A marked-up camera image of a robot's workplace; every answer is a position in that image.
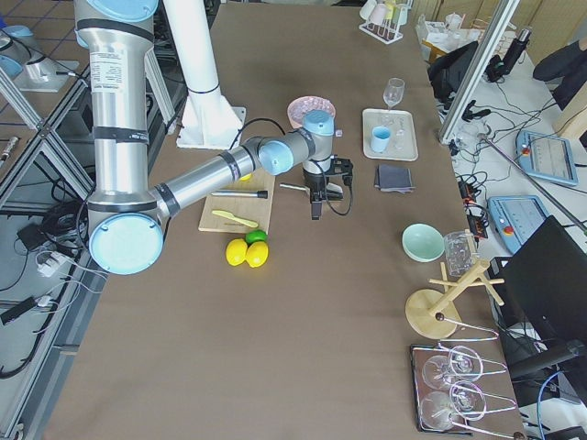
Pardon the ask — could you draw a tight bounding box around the right lemon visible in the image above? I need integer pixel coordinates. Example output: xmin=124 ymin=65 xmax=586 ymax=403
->
xmin=245 ymin=241 xmax=269 ymax=268

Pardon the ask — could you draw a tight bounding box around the lower teach pendant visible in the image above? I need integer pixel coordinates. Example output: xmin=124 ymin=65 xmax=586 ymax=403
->
xmin=487 ymin=195 xmax=549 ymax=254

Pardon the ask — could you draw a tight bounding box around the lower lying wine glass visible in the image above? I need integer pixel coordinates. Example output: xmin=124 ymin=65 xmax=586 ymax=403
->
xmin=417 ymin=380 xmax=525 ymax=439

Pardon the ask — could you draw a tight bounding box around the steel ice scoop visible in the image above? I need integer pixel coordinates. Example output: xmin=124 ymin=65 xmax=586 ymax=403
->
xmin=279 ymin=181 xmax=345 ymax=203

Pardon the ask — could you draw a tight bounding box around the beige rabbit tray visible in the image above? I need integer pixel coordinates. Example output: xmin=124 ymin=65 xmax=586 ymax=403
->
xmin=362 ymin=108 xmax=418 ymax=161

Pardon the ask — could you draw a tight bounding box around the steel muddler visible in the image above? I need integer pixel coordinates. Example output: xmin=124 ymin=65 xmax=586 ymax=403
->
xmin=210 ymin=190 xmax=269 ymax=199

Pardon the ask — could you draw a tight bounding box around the left lemon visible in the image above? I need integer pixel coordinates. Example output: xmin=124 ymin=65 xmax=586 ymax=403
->
xmin=225 ymin=238 xmax=249 ymax=266

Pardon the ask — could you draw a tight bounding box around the pink bowl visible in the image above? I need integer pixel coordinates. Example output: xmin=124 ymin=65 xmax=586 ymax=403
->
xmin=287 ymin=95 xmax=338 ymax=129

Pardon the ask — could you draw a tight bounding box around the clear ice cubes pile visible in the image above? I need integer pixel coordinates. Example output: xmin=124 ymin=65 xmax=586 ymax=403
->
xmin=291 ymin=97 xmax=335 ymax=121

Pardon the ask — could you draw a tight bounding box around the metal mirror tray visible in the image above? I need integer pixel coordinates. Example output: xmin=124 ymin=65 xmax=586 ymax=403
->
xmin=410 ymin=345 xmax=471 ymax=436

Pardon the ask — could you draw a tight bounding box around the yellow plastic knife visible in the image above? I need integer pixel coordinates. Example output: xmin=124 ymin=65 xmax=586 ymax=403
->
xmin=212 ymin=209 xmax=259 ymax=228

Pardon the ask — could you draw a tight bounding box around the teach pendant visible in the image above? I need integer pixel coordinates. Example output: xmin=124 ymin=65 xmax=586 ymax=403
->
xmin=487 ymin=195 xmax=549 ymax=254
xmin=515 ymin=130 xmax=579 ymax=187

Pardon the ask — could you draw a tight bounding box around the pink cup on rack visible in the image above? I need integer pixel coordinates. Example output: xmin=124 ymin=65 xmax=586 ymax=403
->
xmin=367 ymin=2 xmax=387 ymax=26

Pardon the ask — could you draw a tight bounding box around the clear glass mug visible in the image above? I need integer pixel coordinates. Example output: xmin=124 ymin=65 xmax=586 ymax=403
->
xmin=444 ymin=230 xmax=477 ymax=277

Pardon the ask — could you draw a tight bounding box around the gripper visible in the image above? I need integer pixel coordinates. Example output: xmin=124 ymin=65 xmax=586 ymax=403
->
xmin=303 ymin=156 xmax=353 ymax=220

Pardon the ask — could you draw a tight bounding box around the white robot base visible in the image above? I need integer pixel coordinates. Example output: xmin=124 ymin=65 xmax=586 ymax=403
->
xmin=164 ymin=0 xmax=242 ymax=149

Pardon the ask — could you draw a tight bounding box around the grey folded cloth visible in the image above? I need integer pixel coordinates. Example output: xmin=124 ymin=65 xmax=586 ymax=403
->
xmin=374 ymin=164 xmax=415 ymax=193

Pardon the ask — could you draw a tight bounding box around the lying wine glass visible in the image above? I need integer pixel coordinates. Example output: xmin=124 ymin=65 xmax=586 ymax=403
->
xmin=422 ymin=346 xmax=507 ymax=390
xmin=417 ymin=380 xmax=525 ymax=439

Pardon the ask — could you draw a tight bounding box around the lime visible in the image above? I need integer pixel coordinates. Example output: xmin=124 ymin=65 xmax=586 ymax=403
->
xmin=245 ymin=229 xmax=268 ymax=245

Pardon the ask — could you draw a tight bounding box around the black laptop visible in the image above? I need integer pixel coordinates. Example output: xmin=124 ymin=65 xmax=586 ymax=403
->
xmin=489 ymin=215 xmax=586 ymax=342

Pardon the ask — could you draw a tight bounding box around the bamboo cutting board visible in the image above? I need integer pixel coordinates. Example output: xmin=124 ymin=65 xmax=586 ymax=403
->
xmin=198 ymin=170 xmax=275 ymax=234

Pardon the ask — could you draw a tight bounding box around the blue cup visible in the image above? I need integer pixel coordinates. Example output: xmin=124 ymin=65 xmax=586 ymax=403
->
xmin=370 ymin=126 xmax=392 ymax=153

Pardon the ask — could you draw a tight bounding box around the mint green bowl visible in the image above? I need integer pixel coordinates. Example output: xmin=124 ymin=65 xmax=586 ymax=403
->
xmin=402 ymin=224 xmax=445 ymax=262

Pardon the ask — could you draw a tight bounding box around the upper lying wine glass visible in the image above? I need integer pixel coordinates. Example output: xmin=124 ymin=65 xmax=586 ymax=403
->
xmin=422 ymin=346 xmax=507 ymax=390

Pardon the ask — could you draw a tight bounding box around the upper teach pendant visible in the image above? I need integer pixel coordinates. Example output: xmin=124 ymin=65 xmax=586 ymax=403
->
xmin=515 ymin=130 xmax=579 ymax=187

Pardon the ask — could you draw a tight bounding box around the aluminium frame post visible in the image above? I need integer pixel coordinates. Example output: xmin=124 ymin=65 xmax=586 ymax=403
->
xmin=437 ymin=0 xmax=519 ymax=146

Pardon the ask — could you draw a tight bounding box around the white cup rack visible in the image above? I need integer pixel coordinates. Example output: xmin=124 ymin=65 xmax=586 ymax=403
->
xmin=359 ymin=0 xmax=413 ymax=45

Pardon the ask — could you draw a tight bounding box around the clear wine glass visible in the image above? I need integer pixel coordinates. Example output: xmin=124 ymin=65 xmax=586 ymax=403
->
xmin=382 ymin=78 xmax=404 ymax=126

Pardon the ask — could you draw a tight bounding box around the wooden mug tree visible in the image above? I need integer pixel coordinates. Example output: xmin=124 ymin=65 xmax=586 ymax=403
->
xmin=404 ymin=259 xmax=504 ymax=340

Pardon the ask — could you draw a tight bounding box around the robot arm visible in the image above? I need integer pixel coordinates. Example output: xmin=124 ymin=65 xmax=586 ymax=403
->
xmin=74 ymin=1 xmax=352 ymax=275

